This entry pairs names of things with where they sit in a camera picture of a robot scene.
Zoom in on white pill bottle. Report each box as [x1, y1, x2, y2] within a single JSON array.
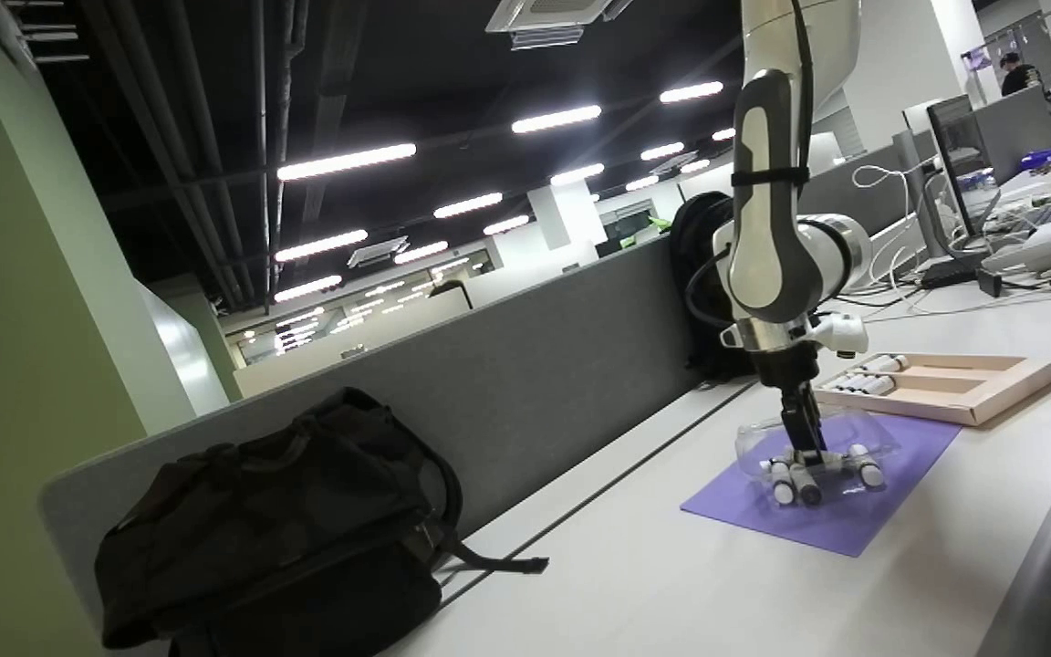
[[840, 450, 896, 495], [768, 464, 824, 512]]

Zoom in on gray desk partition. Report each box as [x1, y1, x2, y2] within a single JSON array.
[[36, 235, 756, 657]]

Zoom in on purple mat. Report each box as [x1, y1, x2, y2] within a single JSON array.
[[678, 408, 964, 561]]

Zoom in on white cable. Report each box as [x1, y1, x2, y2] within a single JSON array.
[[847, 153, 936, 307]]

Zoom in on ceiling tube light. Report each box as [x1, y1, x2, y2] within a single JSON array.
[[508, 101, 606, 138], [432, 191, 508, 224], [274, 138, 425, 185], [657, 78, 729, 111], [270, 274, 348, 307], [270, 228, 374, 265]]

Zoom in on gray computer monitor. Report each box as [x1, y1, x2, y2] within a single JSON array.
[[973, 85, 1051, 191]]

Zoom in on black backpack with strap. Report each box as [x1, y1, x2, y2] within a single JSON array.
[[92, 385, 553, 657]]

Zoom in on white desk device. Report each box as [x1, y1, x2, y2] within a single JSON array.
[[977, 215, 1051, 279]]

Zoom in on ceiling air conditioner unit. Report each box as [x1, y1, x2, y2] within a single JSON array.
[[483, 0, 636, 54]]

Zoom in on dark computer monitor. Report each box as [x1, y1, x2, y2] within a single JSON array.
[[922, 90, 1007, 291]]

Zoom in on wooden compartment tray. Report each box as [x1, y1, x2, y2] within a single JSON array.
[[815, 349, 1051, 430]]

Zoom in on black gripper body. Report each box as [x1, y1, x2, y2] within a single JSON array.
[[747, 342, 827, 422]]

